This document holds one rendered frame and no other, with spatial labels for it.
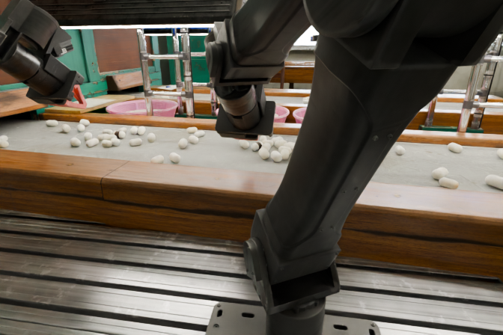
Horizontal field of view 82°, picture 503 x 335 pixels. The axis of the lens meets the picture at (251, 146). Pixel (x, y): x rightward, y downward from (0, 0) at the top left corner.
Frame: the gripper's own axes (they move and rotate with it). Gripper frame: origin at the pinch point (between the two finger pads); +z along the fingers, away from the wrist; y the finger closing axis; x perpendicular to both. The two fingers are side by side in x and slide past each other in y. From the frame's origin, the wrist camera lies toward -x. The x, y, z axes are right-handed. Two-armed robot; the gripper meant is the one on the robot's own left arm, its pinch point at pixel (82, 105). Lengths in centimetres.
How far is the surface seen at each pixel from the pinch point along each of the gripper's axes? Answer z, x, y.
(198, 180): -4.1, 16.0, -33.7
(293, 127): 27, -9, -47
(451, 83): 453, -298, -288
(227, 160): 10.1, 7.7, -34.1
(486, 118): 53, -28, -112
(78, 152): 7.7, 9.4, 4.2
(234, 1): -2.8, -26.6, -33.4
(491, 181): 8, 8, -86
